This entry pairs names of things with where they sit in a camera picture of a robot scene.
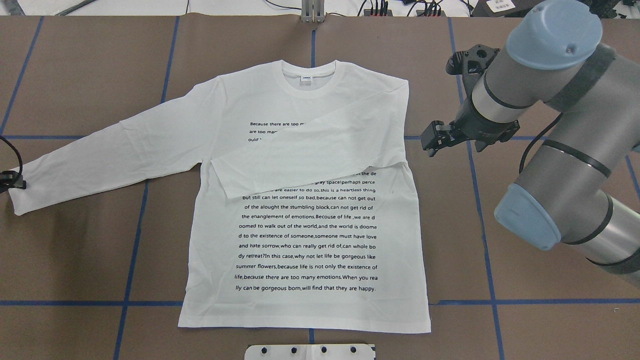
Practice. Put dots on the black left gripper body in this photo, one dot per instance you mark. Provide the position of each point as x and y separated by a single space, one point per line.
9 179

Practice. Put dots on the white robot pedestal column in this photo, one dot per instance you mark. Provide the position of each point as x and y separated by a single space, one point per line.
348 351

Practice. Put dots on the black power strip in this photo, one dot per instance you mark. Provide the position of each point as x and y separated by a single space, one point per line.
406 8

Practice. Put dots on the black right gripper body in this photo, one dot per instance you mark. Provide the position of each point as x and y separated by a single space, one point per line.
481 126

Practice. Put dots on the aluminium frame post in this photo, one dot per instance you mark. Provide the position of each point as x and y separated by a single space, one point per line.
313 11

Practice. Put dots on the white long-sleeve printed shirt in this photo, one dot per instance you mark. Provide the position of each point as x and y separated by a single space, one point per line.
307 214

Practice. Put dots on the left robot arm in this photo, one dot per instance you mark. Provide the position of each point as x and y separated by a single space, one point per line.
18 156

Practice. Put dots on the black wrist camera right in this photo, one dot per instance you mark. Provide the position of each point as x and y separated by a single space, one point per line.
473 61

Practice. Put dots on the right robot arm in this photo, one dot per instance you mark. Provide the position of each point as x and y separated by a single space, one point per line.
555 55

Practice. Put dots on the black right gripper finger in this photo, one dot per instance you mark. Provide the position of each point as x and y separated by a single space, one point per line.
436 136

